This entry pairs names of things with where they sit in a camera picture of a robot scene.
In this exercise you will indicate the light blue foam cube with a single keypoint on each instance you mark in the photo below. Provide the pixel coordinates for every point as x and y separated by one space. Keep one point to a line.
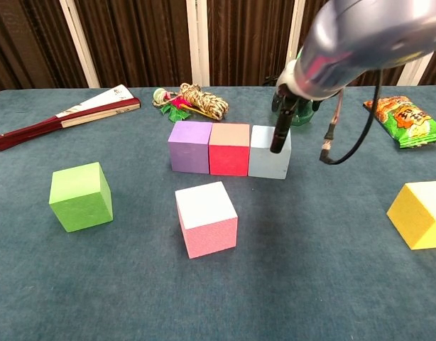
267 160

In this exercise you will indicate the folding fan dark red ribs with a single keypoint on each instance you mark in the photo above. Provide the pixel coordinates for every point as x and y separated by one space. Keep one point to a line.
97 106

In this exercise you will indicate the dark brown pleated curtain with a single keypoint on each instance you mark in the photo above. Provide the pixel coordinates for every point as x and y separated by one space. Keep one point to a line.
143 39

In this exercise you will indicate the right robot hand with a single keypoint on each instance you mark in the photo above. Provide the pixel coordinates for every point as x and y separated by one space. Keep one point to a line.
280 131

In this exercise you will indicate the red foam cube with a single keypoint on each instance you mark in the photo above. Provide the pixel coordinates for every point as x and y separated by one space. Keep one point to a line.
228 160

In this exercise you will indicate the white metal frame post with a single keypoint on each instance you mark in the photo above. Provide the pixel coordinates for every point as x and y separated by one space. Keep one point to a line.
413 71
195 42
79 46
292 35

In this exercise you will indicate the pale pink foam cube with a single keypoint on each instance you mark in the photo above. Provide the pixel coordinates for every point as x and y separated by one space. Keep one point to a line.
211 234

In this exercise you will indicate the dark green glass bottle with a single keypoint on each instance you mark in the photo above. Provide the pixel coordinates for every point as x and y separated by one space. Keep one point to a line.
303 113

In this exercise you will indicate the purple foam cube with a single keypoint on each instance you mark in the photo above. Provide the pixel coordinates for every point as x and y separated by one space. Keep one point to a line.
187 156

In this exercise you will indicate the blue felt table mat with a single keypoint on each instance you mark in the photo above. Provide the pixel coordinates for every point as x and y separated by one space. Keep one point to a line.
310 266

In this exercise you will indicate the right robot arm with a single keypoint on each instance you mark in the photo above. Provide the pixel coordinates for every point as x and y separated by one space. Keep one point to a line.
363 35

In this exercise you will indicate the green foam cube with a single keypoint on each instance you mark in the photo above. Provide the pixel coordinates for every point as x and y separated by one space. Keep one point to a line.
79 206

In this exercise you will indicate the colourful tassel ornament green leaves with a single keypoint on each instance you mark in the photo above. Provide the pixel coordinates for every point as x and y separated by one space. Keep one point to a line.
175 113

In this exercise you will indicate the yellow foam cube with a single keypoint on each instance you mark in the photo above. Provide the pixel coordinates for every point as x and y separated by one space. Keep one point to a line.
413 216

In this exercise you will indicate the orange green snack bag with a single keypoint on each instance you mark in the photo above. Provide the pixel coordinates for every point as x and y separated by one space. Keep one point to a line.
409 120

